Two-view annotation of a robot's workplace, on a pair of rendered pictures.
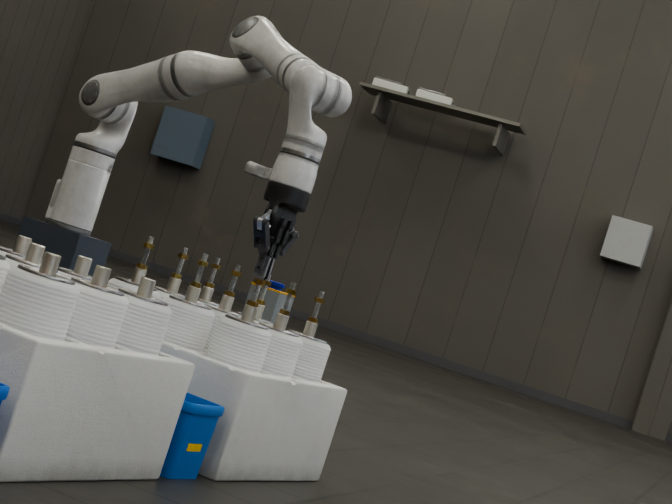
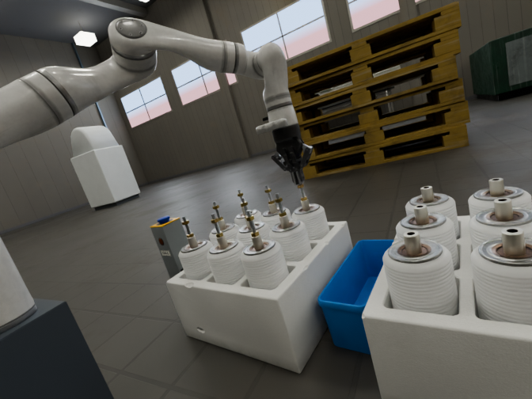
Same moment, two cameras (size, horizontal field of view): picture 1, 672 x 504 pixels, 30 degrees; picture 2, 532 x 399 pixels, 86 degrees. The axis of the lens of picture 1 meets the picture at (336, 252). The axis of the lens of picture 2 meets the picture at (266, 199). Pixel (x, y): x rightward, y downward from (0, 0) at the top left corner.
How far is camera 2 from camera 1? 2.23 m
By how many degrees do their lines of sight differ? 78
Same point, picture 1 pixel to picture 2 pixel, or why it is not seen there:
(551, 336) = not seen: outside the picture
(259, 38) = (171, 34)
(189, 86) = (85, 102)
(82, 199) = (15, 279)
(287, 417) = not seen: hidden behind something
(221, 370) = (341, 230)
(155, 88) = (43, 118)
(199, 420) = (383, 248)
